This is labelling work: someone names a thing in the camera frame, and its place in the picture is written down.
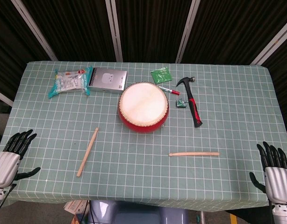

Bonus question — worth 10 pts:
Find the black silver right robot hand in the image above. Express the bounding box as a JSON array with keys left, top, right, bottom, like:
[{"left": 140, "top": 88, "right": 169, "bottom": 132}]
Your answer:
[{"left": 249, "top": 141, "right": 287, "bottom": 205}]

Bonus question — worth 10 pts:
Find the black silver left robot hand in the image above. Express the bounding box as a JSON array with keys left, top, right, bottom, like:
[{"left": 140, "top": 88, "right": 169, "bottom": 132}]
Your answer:
[{"left": 0, "top": 129, "right": 41, "bottom": 189}]

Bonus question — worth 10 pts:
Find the wooden drumstick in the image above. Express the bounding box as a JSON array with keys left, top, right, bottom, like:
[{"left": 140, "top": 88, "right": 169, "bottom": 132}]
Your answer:
[
  {"left": 168, "top": 152, "right": 220, "bottom": 157},
  {"left": 76, "top": 127, "right": 99, "bottom": 177}
]

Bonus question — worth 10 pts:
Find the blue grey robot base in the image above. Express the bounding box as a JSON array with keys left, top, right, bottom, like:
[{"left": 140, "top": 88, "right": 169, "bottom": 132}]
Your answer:
[{"left": 87, "top": 200, "right": 189, "bottom": 224}]

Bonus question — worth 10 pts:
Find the red drum with white skin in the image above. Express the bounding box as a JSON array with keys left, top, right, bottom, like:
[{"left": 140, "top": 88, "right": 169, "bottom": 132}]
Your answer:
[{"left": 117, "top": 82, "right": 169, "bottom": 134}]

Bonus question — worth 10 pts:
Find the cardboard box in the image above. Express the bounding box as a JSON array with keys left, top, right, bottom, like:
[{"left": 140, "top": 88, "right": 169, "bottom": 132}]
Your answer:
[{"left": 63, "top": 200, "right": 90, "bottom": 214}]

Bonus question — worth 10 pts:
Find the teal clear snack bag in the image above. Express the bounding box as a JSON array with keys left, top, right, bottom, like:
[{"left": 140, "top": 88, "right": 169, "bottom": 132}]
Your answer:
[{"left": 48, "top": 66, "right": 93, "bottom": 99}]

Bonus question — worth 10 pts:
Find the black red claw hammer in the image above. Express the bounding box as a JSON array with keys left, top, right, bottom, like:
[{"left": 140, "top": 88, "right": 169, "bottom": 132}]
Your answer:
[{"left": 176, "top": 76, "right": 203, "bottom": 128}]

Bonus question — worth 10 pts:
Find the silver earbuds box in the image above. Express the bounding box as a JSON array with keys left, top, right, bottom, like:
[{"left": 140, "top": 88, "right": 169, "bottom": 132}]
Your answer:
[{"left": 86, "top": 67, "right": 129, "bottom": 94}]

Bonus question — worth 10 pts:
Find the green checked tablecloth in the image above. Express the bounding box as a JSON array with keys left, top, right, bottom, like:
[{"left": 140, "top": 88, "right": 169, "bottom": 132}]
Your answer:
[{"left": 0, "top": 61, "right": 287, "bottom": 209}]

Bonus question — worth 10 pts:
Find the red marker pen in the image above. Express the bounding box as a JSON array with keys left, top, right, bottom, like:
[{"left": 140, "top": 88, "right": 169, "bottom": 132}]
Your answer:
[{"left": 157, "top": 84, "right": 181, "bottom": 96}]

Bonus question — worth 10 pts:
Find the green foil packet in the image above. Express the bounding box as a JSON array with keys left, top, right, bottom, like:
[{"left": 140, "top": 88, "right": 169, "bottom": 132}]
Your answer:
[{"left": 150, "top": 66, "right": 172, "bottom": 84}]

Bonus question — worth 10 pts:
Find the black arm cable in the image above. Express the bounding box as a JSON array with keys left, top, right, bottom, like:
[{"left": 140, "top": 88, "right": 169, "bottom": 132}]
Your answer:
[{"left": 0, "top": 183, "right": 17, "bottom": 214}]

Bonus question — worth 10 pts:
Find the white partition post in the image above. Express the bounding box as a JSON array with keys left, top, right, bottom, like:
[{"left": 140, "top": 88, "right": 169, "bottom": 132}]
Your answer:
[
  {"left": 250, "top": 17, "right": 287, "bottom": 66},
  {"left": 175, "top": 0, "right": 201, "bottom": 64},
  {"left": 105, "top": 0, "right": 123, "bottom": 63},
  {"left": 10, "top": 0, "right": 58, "bottom": 62}
]

